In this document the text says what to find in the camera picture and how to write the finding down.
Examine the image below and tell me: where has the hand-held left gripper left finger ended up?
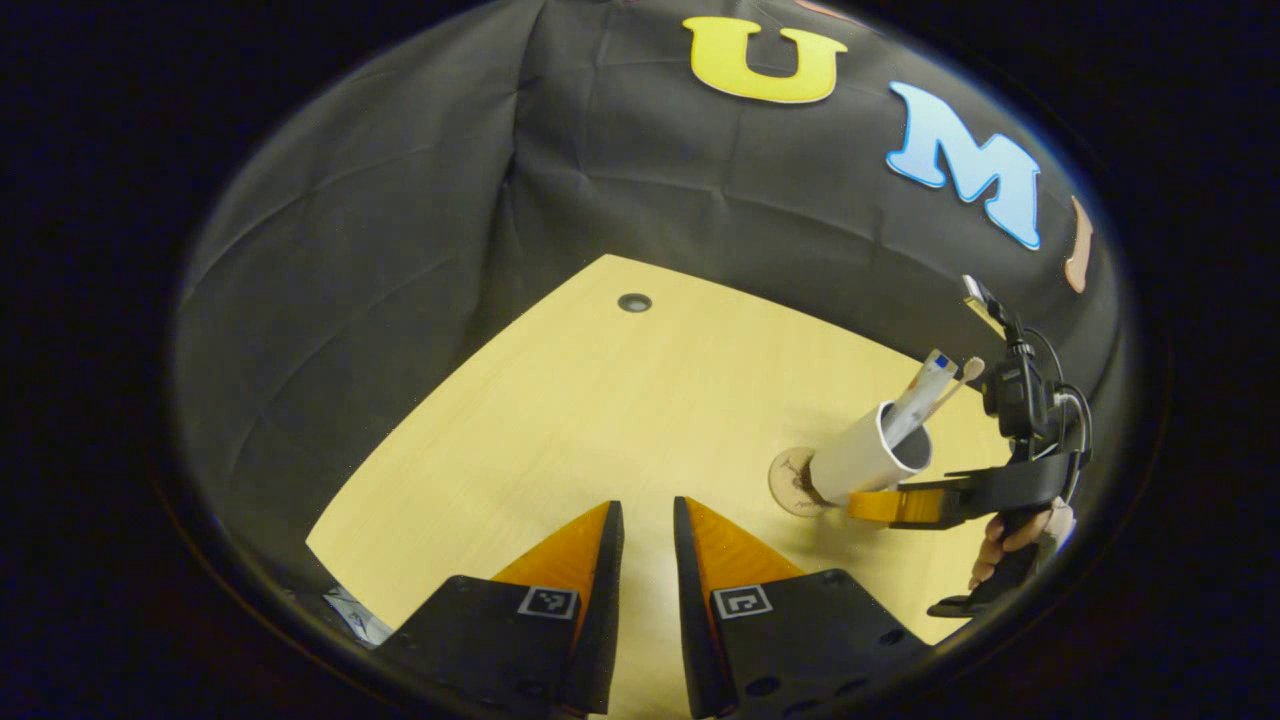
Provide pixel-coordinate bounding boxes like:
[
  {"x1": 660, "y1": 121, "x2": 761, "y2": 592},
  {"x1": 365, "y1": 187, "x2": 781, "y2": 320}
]
[{"x1": 375, "y1": 500, "x2": 627, "y2": 717}]

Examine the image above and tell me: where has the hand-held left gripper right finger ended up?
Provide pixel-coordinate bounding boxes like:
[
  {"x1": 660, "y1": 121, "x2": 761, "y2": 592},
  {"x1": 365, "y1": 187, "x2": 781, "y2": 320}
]
[{"x1": 673, "y1": 496, "x2": 937, "y2": 719}]

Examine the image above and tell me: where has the wooden toothbrush with white bristles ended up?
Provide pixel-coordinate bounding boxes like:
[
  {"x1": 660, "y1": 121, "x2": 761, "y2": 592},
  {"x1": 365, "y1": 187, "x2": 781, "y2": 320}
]
[{"x1": 925, "y1": 357, "x2": 987, "y2": 421}]

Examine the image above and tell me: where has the white toothpaste tube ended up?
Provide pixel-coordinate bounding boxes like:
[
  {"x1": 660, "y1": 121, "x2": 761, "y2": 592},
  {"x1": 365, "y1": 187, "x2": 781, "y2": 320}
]
[{"x1": 882, "y1": 349, "x2": 959, "y2": 451}]

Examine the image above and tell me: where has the white cup with wooden handle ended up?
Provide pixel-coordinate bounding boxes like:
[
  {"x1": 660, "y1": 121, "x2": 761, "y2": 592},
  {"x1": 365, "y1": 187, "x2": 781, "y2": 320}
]
[{"x1": 808, "y1": 400, "x2": 934, "y2": 506}]

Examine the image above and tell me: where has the round wooden coaster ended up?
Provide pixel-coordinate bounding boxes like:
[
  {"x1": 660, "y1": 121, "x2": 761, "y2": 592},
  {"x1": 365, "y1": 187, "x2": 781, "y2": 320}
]
[{"x1": 768, "y1": 446, "x2": 837, "y2": 519}]

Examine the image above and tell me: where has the pale patterned object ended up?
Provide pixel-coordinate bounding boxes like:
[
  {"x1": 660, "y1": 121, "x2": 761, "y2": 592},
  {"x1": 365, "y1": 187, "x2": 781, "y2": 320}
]
[{"x1": 322, "y1": 588, "x2": 397, "y2": 647}]

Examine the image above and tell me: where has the black cable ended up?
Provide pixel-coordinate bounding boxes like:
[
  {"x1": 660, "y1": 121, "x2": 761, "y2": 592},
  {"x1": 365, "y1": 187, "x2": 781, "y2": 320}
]
[{"x1": 1020, "y1": 325, "x2": 1094, "y2": 501}]

